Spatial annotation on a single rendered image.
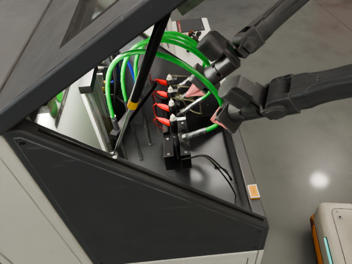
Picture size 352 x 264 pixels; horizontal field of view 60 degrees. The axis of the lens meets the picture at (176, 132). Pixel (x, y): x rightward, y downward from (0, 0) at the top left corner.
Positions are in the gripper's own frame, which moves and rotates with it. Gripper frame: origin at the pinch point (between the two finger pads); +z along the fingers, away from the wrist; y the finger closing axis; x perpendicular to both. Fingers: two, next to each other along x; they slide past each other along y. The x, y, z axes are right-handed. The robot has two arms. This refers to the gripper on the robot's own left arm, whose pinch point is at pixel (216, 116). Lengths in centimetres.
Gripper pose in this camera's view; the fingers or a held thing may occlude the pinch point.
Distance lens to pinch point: 89.1
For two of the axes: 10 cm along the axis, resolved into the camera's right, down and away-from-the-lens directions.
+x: 7.0, 6.6, 2.8
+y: -5.6, 7.5, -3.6
